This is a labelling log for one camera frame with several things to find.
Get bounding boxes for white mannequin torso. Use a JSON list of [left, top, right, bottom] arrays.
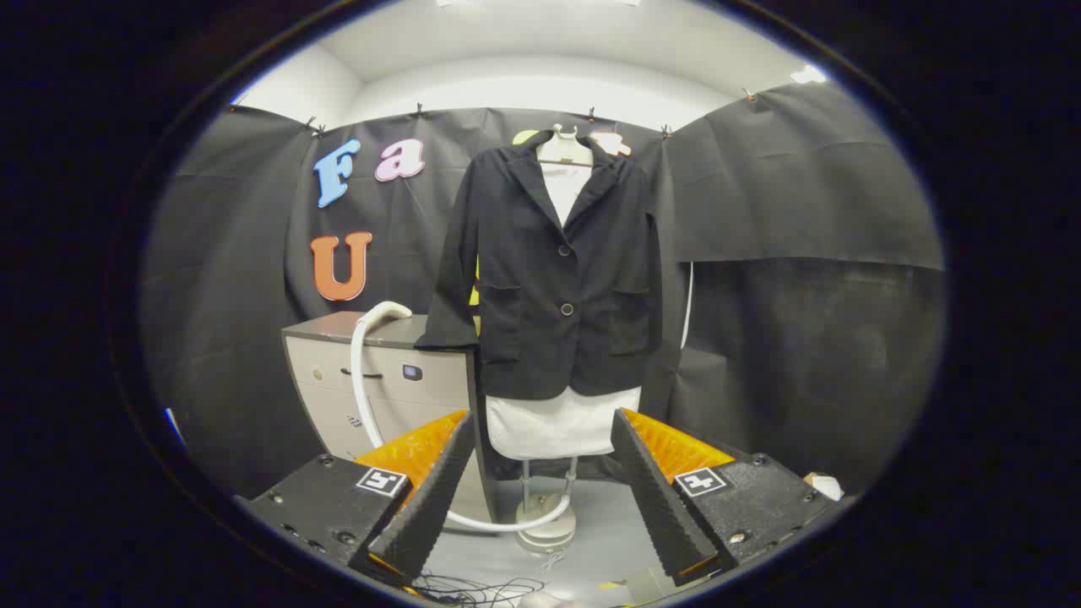
[[486, 124, 643, 461]]

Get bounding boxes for thin white cable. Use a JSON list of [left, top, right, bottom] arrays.
[[680, 262, 695, 351]]

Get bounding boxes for black jacket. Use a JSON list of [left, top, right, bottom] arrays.
[[414, 131, 664, 401]]

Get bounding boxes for small white cardboard box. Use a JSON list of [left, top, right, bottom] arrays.
[[802, 471, 845, 502]]

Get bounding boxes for grey cabinet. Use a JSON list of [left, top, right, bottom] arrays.
[[281, 311, 499, 524]]

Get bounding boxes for thin floor cables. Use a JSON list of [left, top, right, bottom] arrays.
[[410, 570, 550, 605]]

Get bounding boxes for black backdrop cloth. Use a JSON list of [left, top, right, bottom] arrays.
[[139, 80, 947, 499]]

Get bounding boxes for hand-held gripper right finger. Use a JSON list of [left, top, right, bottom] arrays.
[[610, 408, 845, 588]]

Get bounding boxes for white garment steamer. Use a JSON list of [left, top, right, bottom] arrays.
[[350, 301, 575, 534]]

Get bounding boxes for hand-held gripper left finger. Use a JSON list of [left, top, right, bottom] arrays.
[[236, 410, 475, 588]]

